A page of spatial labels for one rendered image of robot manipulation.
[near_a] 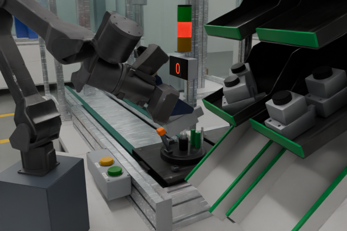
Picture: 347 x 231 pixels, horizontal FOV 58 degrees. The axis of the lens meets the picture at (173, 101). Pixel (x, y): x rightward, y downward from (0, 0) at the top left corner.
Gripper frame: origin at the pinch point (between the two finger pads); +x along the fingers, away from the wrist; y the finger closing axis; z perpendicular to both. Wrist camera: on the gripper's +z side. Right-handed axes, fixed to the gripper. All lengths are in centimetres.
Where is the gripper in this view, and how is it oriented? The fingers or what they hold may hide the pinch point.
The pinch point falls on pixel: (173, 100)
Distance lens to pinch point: 60.3
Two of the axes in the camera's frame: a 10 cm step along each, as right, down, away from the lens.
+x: 8.4, 3.3, 4.3
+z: 4.3, -8.9, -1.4
